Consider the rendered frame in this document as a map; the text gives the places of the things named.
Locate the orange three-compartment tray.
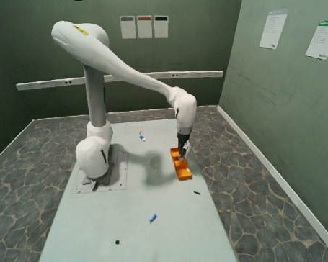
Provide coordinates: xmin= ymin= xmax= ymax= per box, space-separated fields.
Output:
xmin=170 ymin=148 xmax=192 ymax=181

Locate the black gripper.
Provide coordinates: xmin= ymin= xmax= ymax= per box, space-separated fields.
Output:
xmin=177 ymin=133 xmax=190 ymax=161

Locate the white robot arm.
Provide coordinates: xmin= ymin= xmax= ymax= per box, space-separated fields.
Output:
xmin=51 ymin=21 xmax=197 ymax=189

